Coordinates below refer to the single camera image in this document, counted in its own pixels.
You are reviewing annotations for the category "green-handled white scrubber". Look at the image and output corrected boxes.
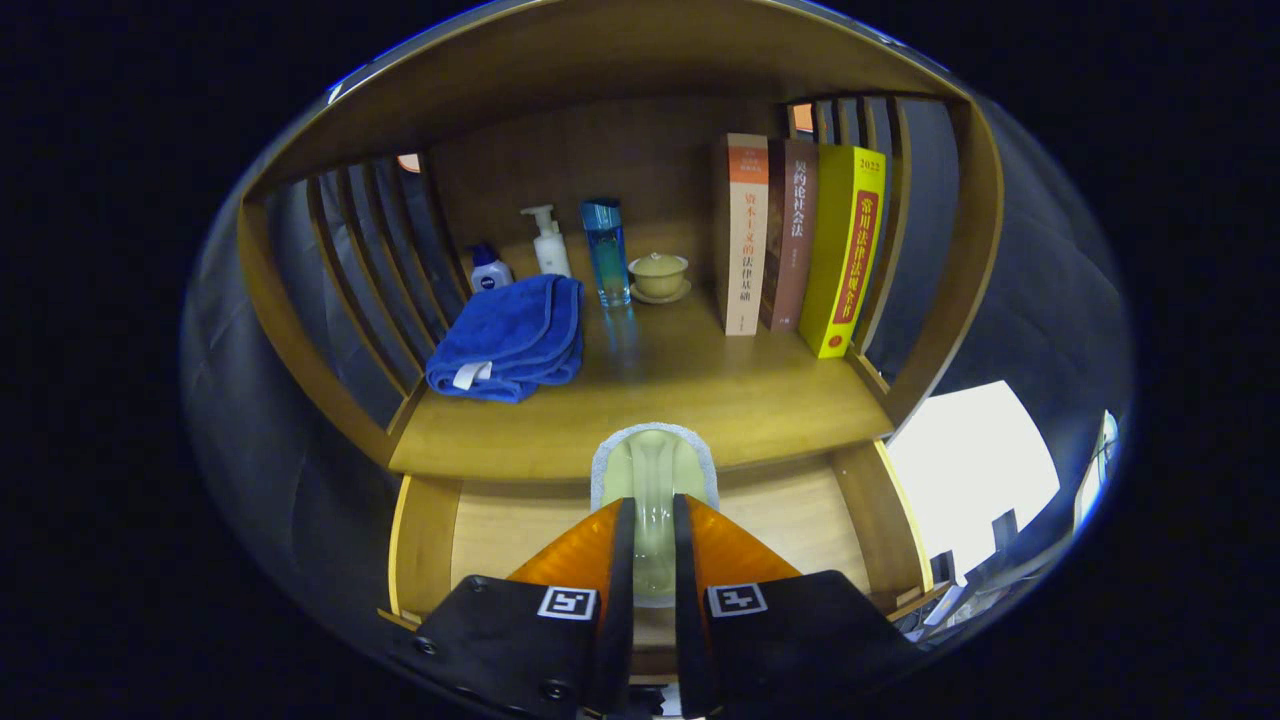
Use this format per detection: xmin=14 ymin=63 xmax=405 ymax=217
xmin=590 ymin=422 xmax=721 ymax=608

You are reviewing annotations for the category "yellow book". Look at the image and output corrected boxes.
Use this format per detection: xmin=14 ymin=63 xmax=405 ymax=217
xmin=797 ymin=144 xmax=887 ymax=359

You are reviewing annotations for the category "black backdrop cloth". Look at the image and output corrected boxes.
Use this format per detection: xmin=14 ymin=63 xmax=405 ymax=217
xmin=180 ymin=95 xmax=1136 ymax=651

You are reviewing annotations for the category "wooden countertop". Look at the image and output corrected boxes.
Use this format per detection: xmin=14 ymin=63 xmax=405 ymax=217
xmin=388 ymin=290 xmax=894 ymax=483

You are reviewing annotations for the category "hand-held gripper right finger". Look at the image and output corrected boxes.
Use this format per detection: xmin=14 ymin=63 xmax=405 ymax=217
xmin=672 ymin=493 xmax=926 ymax=720

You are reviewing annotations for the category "brown book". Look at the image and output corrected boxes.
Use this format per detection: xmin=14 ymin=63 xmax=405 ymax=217
xmin=760 ymin=140 xmax=819 ymax=332

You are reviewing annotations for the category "wooden drawer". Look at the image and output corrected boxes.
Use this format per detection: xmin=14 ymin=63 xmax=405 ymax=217
xmin=385 ymin=440 xmax=936 ymax=681

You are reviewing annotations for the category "beige orange book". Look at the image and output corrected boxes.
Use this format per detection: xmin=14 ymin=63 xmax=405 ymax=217
xmin=712 ymin=133 xmax=770 ymax=337

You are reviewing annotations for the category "wooden cabinet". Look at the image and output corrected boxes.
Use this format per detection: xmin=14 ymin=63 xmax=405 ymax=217
xmin=237 ymin=0 xmax=1004 ymax=681

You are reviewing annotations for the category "beige lidded teacup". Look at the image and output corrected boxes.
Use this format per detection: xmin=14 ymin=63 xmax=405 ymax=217
xmin=627 ymin=252 xmax=693 ymax=305

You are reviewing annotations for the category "blue glass bottle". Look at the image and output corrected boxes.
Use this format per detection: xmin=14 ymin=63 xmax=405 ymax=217
xmin=581 ymin=198 xmax=633 ymax=309

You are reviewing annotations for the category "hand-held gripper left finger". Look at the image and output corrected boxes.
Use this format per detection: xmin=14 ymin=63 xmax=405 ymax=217
xmin=400 ymin=497 xmax=638 ymax=720

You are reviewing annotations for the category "white pump bottle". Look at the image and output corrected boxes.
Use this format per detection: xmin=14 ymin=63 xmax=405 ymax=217
xmin=520 ymin=204 xmax=573 ymax=279

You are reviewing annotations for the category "white device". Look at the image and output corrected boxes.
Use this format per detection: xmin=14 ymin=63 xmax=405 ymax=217
xmin=1075 ymin=410 xmax=1121 ymax=531

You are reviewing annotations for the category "small white blue-capped bottle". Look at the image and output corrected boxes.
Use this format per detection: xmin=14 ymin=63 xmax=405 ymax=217
xmin=468 ymin=243 xmax=515 ymax=293

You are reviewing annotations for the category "blue folded towel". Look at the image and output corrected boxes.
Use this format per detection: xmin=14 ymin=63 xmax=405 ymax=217
xmin=425 ymin=274 xmax=586 ymax=404

